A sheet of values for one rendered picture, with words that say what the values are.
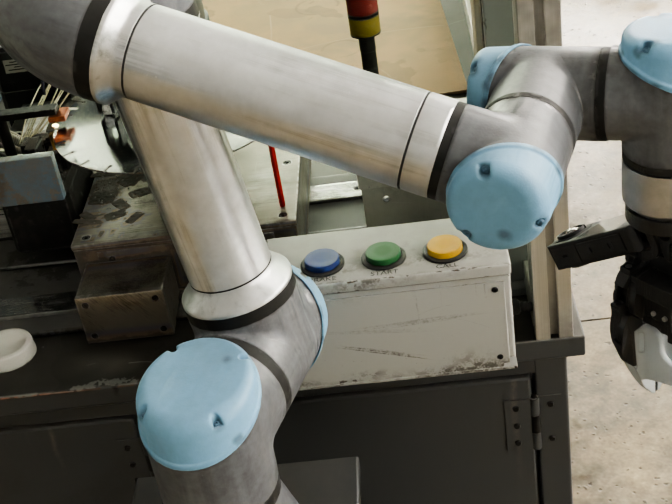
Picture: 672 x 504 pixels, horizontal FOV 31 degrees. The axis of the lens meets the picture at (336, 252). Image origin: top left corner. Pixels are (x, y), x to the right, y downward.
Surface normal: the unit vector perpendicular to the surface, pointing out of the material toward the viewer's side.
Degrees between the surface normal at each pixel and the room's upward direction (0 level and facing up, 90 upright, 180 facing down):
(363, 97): 37
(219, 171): 82
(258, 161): 0
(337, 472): 0
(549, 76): 23
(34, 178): 90
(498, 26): 90
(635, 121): 94
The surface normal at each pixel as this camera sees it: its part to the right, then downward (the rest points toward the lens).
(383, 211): 0.00, 0.55
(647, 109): -0.36, 0.41
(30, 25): -0.55, 0.17
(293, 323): 0.77, 0.11
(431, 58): -0.14, -0.83
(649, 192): -0.64, 0.49
